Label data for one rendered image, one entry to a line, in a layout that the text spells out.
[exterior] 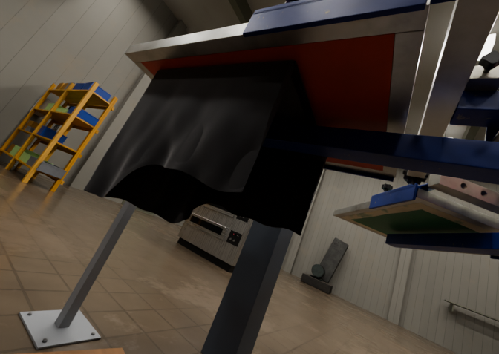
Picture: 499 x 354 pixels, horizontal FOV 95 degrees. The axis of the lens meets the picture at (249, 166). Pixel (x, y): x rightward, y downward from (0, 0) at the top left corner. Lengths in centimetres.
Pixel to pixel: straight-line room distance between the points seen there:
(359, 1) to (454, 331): 1014
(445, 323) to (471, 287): 136
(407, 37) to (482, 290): 1020
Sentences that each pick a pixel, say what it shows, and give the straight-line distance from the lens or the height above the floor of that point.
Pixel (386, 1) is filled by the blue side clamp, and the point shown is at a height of 96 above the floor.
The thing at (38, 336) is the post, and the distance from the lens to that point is 122.
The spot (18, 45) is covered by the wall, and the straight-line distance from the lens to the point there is 766.
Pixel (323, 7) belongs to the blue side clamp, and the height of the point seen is 97.
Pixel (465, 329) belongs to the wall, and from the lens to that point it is 1038.
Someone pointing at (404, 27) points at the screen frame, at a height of 95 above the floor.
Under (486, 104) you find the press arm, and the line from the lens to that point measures 68.
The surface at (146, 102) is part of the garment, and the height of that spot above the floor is 82.
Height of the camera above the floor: 58
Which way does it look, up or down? 16 degrees up
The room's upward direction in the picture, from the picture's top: 24 degrees clockwise
